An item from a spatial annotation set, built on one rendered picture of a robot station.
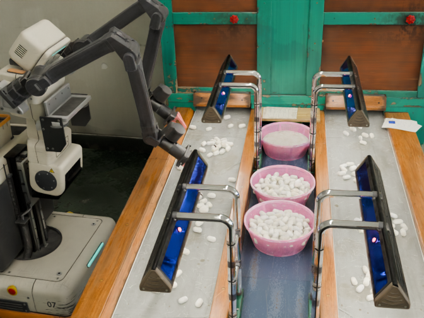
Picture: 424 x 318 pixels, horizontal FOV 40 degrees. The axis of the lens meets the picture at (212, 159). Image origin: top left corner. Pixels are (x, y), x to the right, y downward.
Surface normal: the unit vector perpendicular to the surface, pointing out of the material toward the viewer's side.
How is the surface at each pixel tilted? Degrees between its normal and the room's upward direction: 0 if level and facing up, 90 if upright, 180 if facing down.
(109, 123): 90
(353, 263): 0
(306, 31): 90
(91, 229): 0
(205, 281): 0
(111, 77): 90
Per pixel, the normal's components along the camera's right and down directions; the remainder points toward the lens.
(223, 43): -0.14, 0.48
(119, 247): -0.04, -0.88
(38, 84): -0.05, 0.66
